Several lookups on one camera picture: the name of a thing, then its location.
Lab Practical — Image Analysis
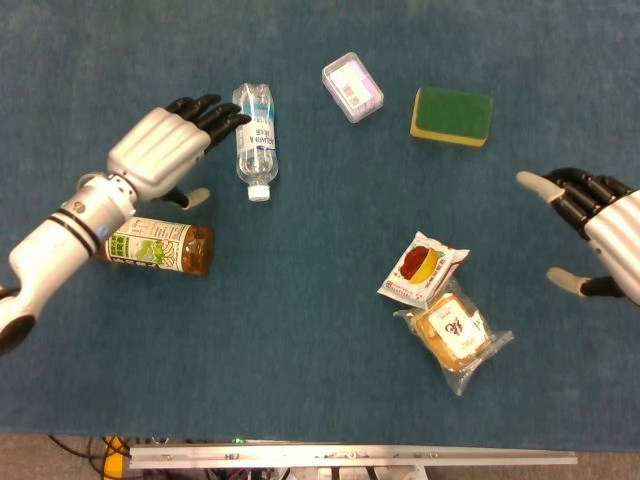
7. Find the brown tea bottle green label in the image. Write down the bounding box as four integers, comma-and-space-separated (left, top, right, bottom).
94, 215, 216, 278

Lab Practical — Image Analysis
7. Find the green yellow sponge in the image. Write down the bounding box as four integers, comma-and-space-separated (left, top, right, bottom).
409, 85, 495, 149

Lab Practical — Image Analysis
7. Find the blue felt table cloth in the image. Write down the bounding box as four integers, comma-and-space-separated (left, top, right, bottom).
0, 0, 640, 451

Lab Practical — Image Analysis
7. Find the black cable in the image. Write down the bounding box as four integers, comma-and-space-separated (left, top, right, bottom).
47, 433, 131, 474

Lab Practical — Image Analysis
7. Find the clear plastic box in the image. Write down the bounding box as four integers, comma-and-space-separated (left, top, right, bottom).
321, 51, 385, 124

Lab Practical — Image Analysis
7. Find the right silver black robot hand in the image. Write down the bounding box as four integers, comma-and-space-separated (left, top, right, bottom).
515, 167, 640, 307

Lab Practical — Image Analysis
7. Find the clear water bottle white cap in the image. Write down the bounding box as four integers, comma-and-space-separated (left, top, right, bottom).
232, 82, 280, 203

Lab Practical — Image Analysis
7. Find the bread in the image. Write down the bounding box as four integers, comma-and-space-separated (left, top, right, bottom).
392, 279, 515, 397

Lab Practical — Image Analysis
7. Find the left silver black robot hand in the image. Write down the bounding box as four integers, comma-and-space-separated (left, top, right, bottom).
106, 93, 252, 210

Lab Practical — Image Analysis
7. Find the white snack packet red print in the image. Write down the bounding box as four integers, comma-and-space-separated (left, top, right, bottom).
376, 230, 471, 310

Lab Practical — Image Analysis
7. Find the aluminium rail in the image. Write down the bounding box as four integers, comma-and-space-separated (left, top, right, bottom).
128, 442, 579, 471

